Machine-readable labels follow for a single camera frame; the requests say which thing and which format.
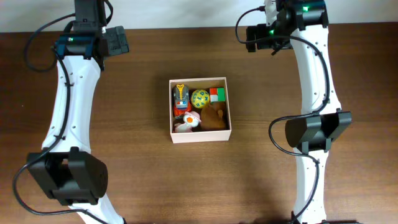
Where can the colourful two-by-two puzzle cube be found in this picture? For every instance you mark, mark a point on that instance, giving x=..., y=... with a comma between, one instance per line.
x=217, y=95

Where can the yellow ball with blue letters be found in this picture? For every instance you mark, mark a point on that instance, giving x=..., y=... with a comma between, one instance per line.
x=200, y=98

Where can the brown plush toy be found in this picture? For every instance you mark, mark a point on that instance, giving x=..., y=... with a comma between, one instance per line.
x=212, y=116

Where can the red grey toy fire truck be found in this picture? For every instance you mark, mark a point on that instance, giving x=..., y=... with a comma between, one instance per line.
x=181, y=100

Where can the white pink duck toy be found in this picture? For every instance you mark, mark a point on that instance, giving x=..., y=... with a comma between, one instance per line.
x=190, y=121

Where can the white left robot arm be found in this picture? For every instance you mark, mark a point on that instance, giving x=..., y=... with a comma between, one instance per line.
x=65, y=168

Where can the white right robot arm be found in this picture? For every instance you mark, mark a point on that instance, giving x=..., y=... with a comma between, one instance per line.
x=303, y=27

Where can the pink open cardboard box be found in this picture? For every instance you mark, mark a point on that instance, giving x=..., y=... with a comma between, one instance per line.
x=197, y=134

